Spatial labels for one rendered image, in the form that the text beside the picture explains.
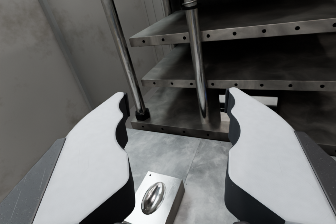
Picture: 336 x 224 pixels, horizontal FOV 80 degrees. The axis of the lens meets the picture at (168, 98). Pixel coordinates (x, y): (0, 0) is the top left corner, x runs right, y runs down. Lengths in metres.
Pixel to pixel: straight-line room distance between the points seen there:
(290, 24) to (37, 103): 1.98
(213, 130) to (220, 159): 0.22
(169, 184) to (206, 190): 0.15
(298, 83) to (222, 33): 0.39
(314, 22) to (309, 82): 0.25
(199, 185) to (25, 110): 1.67
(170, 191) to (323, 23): 0.82
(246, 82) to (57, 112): 1.81
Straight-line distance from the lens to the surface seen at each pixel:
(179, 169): 0.94
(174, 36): 1.03
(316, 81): 1.05
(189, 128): 1.16
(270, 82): 1.04
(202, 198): 0.85
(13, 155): 2.19
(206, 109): 1.11
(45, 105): 2.21
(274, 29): 0.95
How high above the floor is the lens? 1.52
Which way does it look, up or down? 30 degrees down
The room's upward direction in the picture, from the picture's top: 13 degrees counter-clockwise
